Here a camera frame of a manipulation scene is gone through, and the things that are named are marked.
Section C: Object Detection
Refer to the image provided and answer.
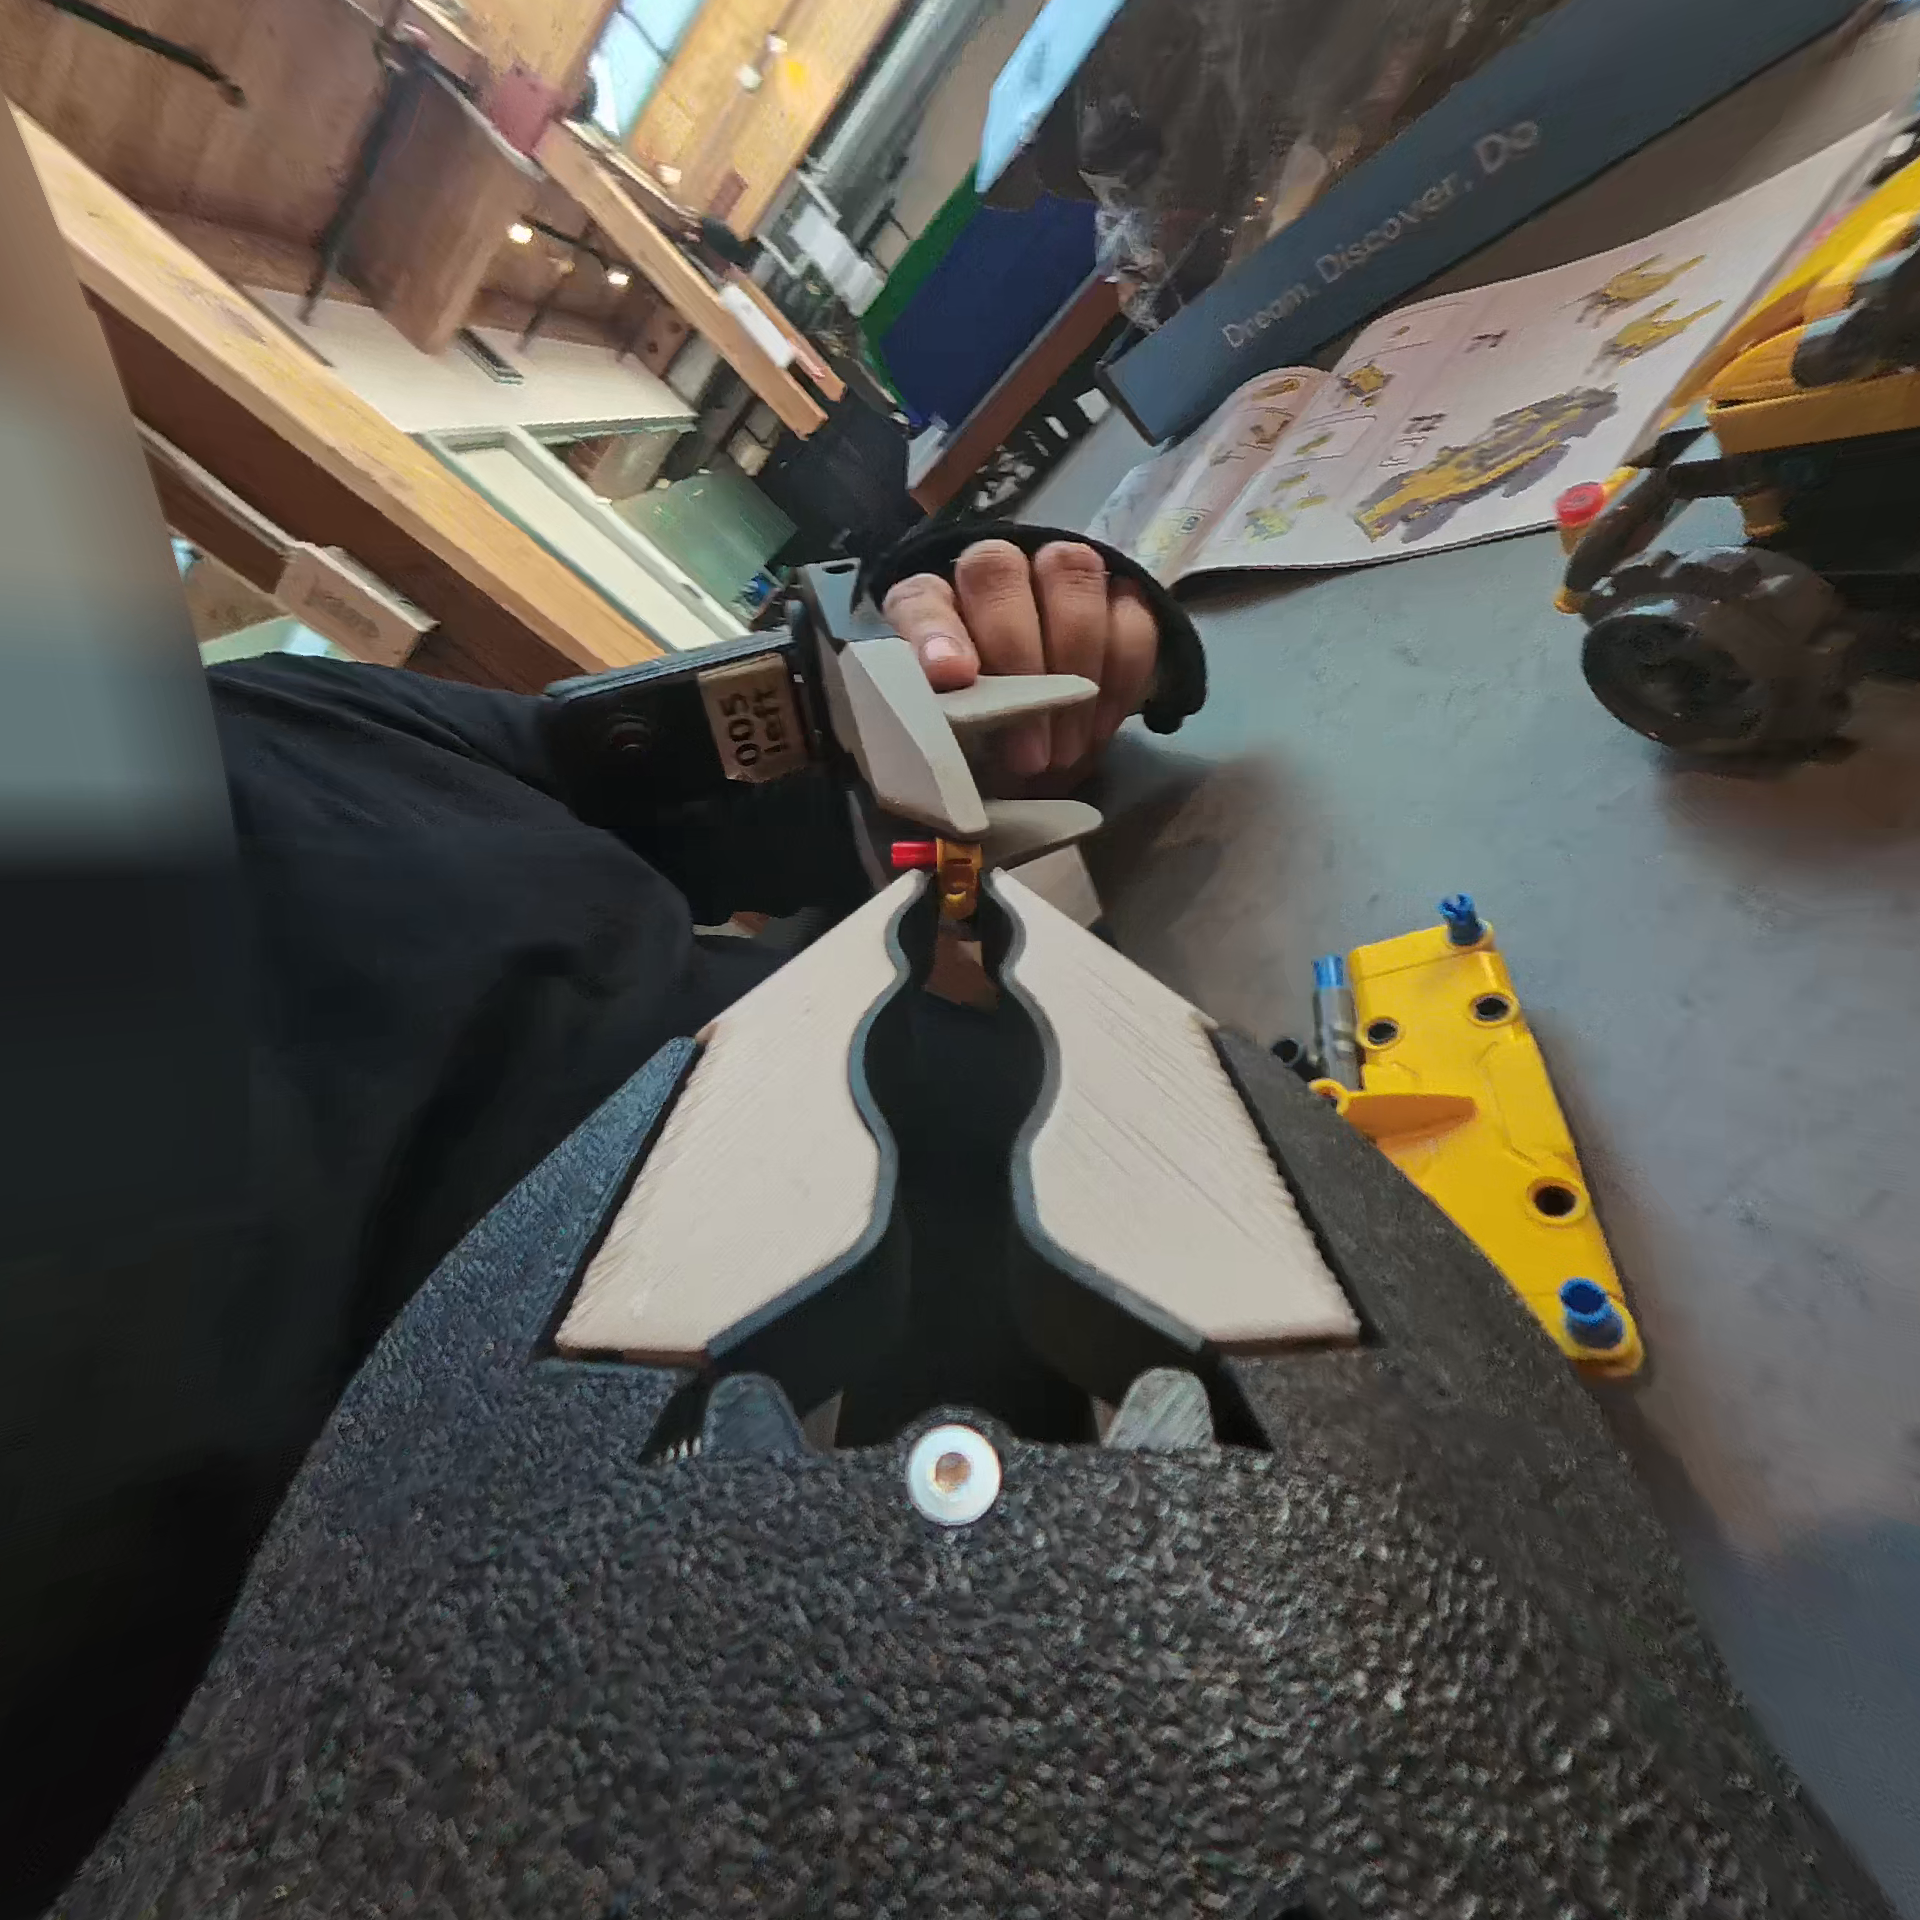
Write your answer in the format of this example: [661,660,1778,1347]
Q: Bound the yellow toy brick car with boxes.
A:
[1552,188,1920,759]

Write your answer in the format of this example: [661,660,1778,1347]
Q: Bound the person's dark clothed body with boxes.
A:
[0,841,781,1893]

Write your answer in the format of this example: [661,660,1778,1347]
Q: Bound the person's left forearm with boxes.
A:
[194,653,902,1082]

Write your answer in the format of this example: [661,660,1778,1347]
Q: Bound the brick instruction booklet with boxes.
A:
[1087,112,1898,589]

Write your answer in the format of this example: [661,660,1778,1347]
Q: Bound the yellow brick subassembly blue pins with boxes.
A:
[1271,892,1647,1381]

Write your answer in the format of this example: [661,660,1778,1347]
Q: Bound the silver air duct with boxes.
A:
[778,0,975,228]

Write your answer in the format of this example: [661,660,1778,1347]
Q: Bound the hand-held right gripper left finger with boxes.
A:
[552,870,934,1449]

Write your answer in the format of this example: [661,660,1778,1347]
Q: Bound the person's left hand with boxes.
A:
[880,538,1167,783]

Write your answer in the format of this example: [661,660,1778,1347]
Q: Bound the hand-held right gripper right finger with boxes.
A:
[977,867,1362,1445]

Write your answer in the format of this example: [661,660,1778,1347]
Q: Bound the dark blue cardboard box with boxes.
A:
[1093,0,1867,446]

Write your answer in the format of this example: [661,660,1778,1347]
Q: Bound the clear plastic bag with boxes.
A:
[1080,0,1578,271]

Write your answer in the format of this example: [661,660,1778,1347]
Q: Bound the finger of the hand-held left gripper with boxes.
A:
[832,633,996,844]

